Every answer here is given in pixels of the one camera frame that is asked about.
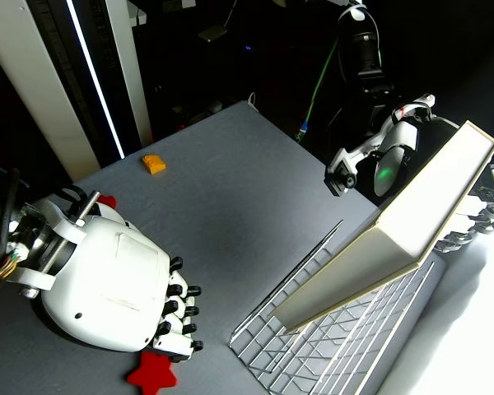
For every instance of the small grey flat device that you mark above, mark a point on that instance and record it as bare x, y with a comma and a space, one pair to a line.
212, 33

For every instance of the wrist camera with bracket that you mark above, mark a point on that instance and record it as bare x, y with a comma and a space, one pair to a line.
343, 175

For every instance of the white robot body column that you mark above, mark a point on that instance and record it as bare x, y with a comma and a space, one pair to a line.
37, 74

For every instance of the grey table cloth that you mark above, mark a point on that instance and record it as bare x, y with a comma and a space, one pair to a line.
230, 185

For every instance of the white backdrop cloth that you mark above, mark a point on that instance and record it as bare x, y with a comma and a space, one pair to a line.
469, 329

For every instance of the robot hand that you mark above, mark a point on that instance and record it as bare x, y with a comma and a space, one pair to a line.
391, 168
111, 280

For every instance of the beige paperback book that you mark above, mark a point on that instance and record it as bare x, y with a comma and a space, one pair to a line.
416, 222

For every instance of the orange toy block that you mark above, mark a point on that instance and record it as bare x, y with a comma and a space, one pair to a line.
154, 164

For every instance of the red star block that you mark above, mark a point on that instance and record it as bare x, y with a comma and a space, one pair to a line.
150, 376

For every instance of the red toy piece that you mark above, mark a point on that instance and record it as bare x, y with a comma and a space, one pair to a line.
107, 201

